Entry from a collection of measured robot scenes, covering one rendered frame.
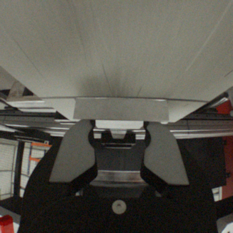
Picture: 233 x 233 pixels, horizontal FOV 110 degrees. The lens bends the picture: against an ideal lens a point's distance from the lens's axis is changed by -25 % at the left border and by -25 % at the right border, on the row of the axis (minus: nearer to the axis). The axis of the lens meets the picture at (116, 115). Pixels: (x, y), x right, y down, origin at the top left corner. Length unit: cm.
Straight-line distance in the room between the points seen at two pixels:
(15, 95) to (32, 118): 32
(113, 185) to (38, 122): 46
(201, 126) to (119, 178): 46
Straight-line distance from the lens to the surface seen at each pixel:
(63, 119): 20
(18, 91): 29
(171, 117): 17
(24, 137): 54
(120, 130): 23
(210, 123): 61
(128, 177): 19
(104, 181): 20
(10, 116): 71
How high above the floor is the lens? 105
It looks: 19 degrees down
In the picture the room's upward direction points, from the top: 179 degrees counter-clockwise
